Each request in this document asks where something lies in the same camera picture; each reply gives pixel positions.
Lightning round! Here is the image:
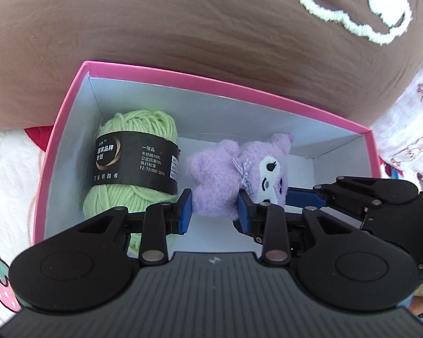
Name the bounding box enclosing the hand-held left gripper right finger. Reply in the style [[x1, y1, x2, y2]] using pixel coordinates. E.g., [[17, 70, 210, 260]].
[[234, 190, 360, 268]]

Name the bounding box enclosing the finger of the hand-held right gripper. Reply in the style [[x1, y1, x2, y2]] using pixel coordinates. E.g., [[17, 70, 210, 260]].
[[287, 175, 419, 219]]

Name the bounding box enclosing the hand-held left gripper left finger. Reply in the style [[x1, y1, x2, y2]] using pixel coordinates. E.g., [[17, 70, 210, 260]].
[[76, 188, 193, 267]]

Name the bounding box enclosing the purple plush toy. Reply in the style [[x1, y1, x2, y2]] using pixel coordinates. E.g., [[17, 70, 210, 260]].
[[186, 133, 292, 218]]

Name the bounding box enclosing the green yarn ball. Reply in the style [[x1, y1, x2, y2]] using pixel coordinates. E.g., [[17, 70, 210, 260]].
[[82, 110, 180, 257]]

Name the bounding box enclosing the pink cardboard box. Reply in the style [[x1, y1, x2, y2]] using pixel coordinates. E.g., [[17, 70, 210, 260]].
[[33, 61, 382, 247]]

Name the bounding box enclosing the pink checked cartoon pillow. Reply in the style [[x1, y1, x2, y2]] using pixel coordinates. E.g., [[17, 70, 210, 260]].
[[371, 67, 423, 184]]

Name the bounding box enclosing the bear and strawberry printed blanket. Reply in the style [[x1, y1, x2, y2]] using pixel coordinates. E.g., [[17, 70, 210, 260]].
[[0, 125, 57, 324]]

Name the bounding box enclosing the brown embroidered pillow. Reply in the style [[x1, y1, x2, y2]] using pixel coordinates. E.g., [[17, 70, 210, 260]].
[[0, 0, 423, 138]]

